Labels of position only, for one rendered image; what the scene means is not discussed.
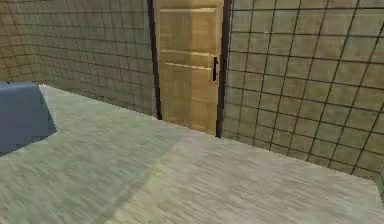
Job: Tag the light wooden room door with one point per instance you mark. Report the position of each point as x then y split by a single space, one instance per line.
188 83

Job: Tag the blue block-shaped furniture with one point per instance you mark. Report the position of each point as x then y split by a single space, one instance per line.
21 115

